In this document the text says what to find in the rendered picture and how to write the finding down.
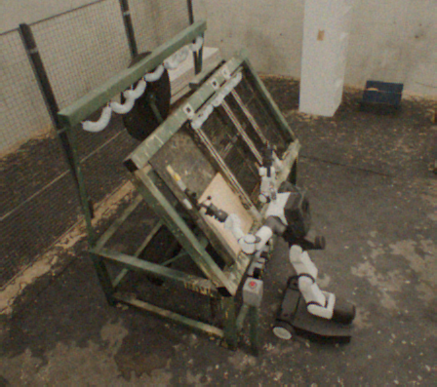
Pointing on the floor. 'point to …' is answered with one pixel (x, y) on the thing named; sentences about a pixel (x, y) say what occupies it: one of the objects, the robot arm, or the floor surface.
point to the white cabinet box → (325, 44)
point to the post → (254, 329)
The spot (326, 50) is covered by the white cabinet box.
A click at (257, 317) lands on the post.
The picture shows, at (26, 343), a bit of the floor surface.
